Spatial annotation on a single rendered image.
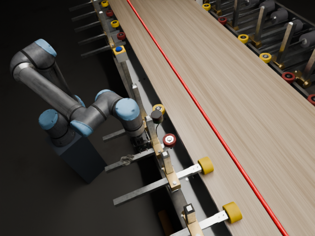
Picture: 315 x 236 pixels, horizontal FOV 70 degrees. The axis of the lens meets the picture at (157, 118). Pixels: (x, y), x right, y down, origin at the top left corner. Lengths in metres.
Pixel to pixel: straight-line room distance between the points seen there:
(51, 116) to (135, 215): 1.09
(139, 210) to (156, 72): 1.21
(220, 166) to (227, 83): 0.63
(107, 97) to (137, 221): 1.38
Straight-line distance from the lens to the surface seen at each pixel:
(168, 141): 1.33
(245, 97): 1.56
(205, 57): 1.83
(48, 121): 1.79
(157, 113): 1.18
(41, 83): 1.18
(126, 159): 1.36
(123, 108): 0.91
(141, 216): 2.14
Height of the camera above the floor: 2.04
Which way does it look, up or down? 52 degrees down
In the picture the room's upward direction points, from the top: 13 degrees counter-clockwise
